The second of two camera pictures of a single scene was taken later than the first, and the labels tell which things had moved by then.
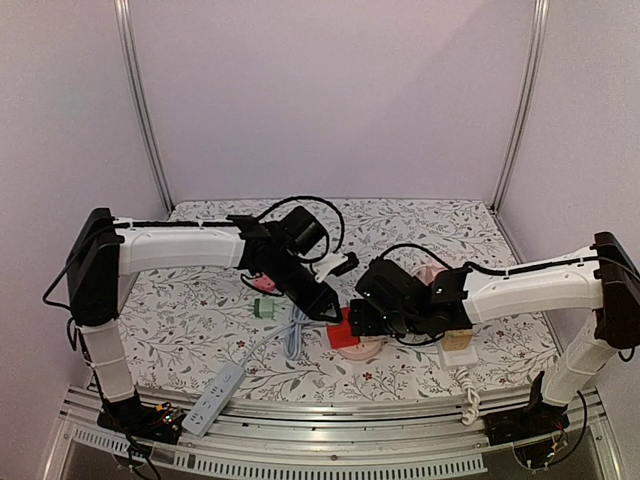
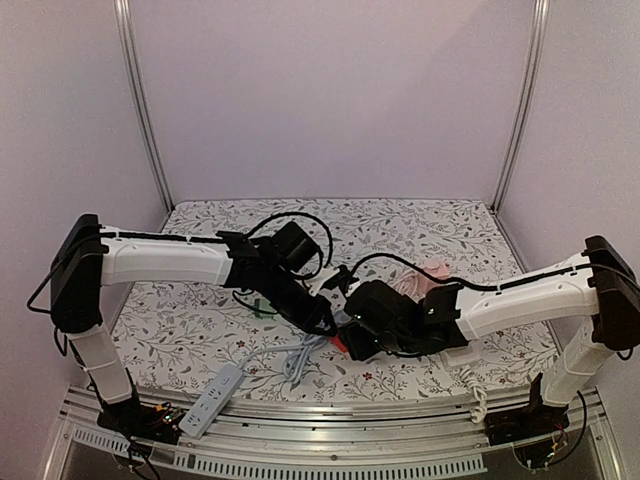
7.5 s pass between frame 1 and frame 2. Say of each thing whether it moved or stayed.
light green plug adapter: stayed
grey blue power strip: stayed
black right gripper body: moved
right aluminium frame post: stayed
